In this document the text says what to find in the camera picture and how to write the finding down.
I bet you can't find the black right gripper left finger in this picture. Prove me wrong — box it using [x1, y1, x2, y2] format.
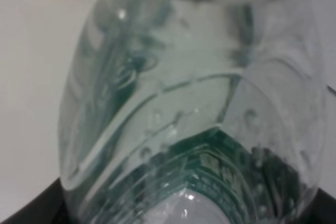
[1, 179, 71, 224]

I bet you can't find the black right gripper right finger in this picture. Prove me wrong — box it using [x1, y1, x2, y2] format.
[312, 189, 336, 224]

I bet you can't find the clear bottle with green label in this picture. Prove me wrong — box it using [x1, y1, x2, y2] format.
[59, 0, 326, 223]

